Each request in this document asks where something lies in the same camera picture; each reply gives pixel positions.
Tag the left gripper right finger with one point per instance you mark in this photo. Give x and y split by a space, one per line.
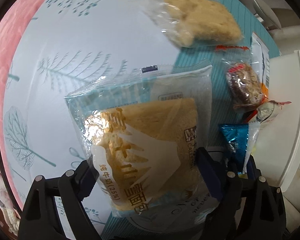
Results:
221 182

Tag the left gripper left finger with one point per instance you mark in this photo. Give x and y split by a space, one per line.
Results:
79 183

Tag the packaged toast bread slice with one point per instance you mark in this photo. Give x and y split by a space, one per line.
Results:
141 132

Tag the blue foil snack packet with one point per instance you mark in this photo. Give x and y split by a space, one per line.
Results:
236 137

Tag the white plastic storage bin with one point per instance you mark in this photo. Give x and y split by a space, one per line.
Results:
277 152

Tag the silver foil snack packet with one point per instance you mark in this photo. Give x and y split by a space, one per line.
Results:
266 111

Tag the brown nut bar packet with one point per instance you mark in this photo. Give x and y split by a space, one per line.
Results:
244 85

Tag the teal white patterned tablecloth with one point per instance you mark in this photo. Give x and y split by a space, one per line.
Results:
69 44

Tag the grey office chair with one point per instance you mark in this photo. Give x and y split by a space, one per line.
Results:
277 20

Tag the pink bed blanket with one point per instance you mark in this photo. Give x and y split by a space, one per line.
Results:
7 55

